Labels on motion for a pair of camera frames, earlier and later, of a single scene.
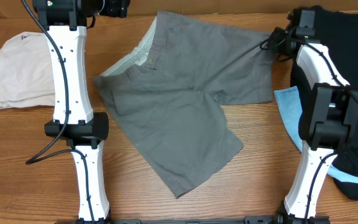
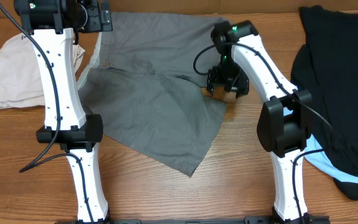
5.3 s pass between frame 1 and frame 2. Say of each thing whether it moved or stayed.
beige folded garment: stayed
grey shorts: moved
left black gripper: moved
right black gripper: moved
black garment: stayed
